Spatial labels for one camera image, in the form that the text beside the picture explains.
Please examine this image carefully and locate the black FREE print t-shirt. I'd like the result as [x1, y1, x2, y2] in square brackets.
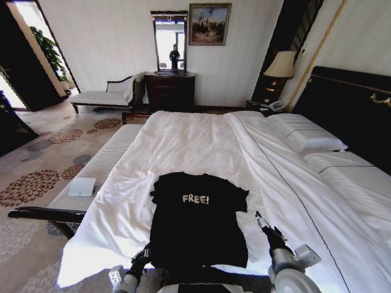
[148, 172, 250, 269]

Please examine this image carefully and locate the white striped bed bench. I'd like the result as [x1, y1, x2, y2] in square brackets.
[7, 111, 153, 241]

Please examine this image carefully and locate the white robot front shell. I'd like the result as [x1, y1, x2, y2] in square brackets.
[157, 282, 238, 293]

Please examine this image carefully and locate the flat white box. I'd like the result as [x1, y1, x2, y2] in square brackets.
[67, 178, 96, 197]

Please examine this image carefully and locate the white pillow with dark piping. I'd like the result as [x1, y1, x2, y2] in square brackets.
[303, 150, 391, 214]
[268, 114, 349, 153]

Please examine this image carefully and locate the white duvet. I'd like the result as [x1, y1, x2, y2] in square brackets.
[62, 110, 391, 293]

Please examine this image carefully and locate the dark nightstand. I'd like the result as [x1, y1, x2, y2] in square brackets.
[245, 99, 287, 117]

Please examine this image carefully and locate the black padded headboard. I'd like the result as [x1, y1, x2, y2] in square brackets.
[291, 65, 391, 173]

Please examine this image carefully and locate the table lamp cream shade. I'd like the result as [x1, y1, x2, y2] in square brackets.
[263, 50, 296, 101]

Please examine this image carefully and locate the dark wooden dresser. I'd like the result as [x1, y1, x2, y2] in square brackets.
[144, 71, 196, 112]

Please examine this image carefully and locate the gold headboard ornament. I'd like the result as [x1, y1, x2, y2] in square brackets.
[370, 92, 391, 107]

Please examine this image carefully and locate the dark figurine statue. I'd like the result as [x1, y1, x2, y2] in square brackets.
[169, 44, 180, 70]

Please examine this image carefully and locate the dark wooden cabinet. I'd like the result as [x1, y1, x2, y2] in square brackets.
[0, 90, 40, 158]

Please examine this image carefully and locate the dark framed mirror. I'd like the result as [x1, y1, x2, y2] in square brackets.
[150, 10, 189, 74]

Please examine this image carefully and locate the gold framed painting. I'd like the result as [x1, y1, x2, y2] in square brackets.
[188, 2, 233, 46]

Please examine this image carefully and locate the green leafy plant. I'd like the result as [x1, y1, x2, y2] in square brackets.
[29, 26, 70, 82]

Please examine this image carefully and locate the white chaise longue dark frame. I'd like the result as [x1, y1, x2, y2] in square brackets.
[70, 76, 140, 114]

